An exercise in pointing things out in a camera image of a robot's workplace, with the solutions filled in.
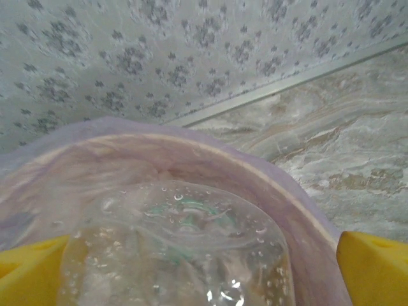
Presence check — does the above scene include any clear bottle red cap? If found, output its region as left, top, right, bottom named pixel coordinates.
left=57, top=180, right=296, bottom=306

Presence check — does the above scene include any aluminium table edge strip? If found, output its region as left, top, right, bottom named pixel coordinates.
left=165, top=40, right=408, bottom=128

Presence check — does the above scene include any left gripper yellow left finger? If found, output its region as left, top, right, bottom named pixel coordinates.
left=0, top=234, right=73, bottom=306

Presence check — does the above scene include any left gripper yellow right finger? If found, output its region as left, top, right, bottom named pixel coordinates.
left=336, top=229, right=408, bottom=306

